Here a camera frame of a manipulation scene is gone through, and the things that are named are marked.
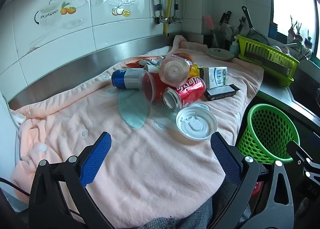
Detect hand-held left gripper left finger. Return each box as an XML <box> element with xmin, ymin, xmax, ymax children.
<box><xmin>28</xmin><ymin>131</ymin><xmax>118</xmax><ymax>229</ymax></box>

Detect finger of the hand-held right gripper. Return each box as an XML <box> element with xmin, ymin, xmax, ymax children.
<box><xmin>286</xmin><ymin>140</ymin><xmax>320</xmax><ymax>178</ymax></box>

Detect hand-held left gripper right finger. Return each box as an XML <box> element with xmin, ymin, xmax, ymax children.
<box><xmin>207</xmin><ymin>131</ymin><xmax>294</xmax><ymax>229</ymax></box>

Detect green perforated plastic basket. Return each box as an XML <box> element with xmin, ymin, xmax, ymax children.
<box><xmin>237</xmin><ymin>103</ymin><xmax>300</xmax><ymax>164</ymax></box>

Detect white plastic cup lid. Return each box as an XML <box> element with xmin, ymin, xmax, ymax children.
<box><xmin>176</xmin><ymin>106</ymin><xmax>218</xmax><ymax>141</ymax></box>

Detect black cardboard box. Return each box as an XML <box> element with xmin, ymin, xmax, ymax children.
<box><xmin>204</xmin><ymin>83</ymin><xmax>239</xmax><ymax>101</ymax></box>

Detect red cola can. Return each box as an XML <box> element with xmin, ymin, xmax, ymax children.
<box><xmin>163</xmin><ymin>77</ymin><xmax>206</xmax><ymax>110</ymax></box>

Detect white milk carton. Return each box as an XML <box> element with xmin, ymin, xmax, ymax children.
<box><xmin>200</xmin><ymin>66</ymin><xmax>229</xmax><ymax>90</ymax></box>

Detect blue and silver drink can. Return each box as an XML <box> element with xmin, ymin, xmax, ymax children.
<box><xmin>111</xmin><ymin>68</ymin><xmax>145</xmax><ymax>90</ymax></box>

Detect yellow snack wrapper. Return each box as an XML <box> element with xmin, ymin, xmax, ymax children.
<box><xmin>190</xmin><ymin>64</ymin><xmax>203</xmax><ymax>78</ymax></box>

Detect red cartoon print paper cup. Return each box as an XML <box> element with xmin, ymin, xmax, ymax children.
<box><xmin>141</xmin><ymin>71</ymin><xmax>175</xmax><ymax>102</ymax></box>

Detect red chip bag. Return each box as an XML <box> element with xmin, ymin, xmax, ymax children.
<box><xmin>126</xmin><ymin>56</ymin><xmax>164</xmax><ymax>69</ymax></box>

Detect red instant noodle bowl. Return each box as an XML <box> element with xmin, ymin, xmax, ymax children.
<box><xmin>159</xmin><ymin>53</ymin><xmax>194</xmax><ymax>87</ymax></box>

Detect pink blanket with teal print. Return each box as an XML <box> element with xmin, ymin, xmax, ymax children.
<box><xmin>10</xmin><ymin>35</ymin><xmax>265</xmax><ymax>227</ymax></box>

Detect red bucket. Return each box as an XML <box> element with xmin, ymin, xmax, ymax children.
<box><xmin>251</xmin><ymin>181</ymin><xmax>263</xmax><ymax>201</ymax></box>

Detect person's grey plaid leg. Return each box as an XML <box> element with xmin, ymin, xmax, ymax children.
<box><xmin>142</xmin><ymin>186</ymin><xmax>250</xmax><ymax>229</ymax></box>

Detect metal baking tray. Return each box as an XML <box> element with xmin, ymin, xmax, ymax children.
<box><xmin>244</xmin><ymin>50</ymin><xmax>290</xmax><ymax>76</ymax></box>

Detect beige ceramic plate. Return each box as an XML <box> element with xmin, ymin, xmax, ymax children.
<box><xmin>206</xmin><ymin>48</ymin><xmax>235</xmax><ymax>61</ymax></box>

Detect cutlery bundle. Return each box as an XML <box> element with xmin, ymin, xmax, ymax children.
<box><xmin>297</xmin><ymin>46</ymin><xmax>313</xmax><ymax>61</ymax></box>

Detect green plastic dish rack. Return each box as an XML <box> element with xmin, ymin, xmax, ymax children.
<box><xmin>236</xmin><ymin>34</ymin><xmax>300</xmax><ymax>87</ymax></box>

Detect teal dish soap bottle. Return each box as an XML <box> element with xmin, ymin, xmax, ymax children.
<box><xmin>229</xmin><ymin>36</ymin><xmax>239</xmax><ymax>54</ymax></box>

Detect dark utensil holder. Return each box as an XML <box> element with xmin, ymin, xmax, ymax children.
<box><xmin>204</xmin><ymin>29</ymin><xmax>233</xmax><ymax>51</ymax></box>

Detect potted plants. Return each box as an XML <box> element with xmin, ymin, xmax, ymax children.
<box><xmin>287</xmin><ymin>15</ymin><xmax>313</xmax><ymax>47</ymax></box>

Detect pink brush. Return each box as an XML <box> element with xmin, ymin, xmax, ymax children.
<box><xmin>205</xmin><ymin>15</ymin><xmax>215</xmax><ymax>31</ymax></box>

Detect metal water valves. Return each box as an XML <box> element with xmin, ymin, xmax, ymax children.
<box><xmin>153</xmin><ymin>4</ymin><xmax>183</xmax><ymax>25</ymax></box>

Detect black handled frying pan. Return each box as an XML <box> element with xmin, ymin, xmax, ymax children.
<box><xmin>241</xmin><ymin>6</ymin><xmax>270</xmax><ymax>44</ymax></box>

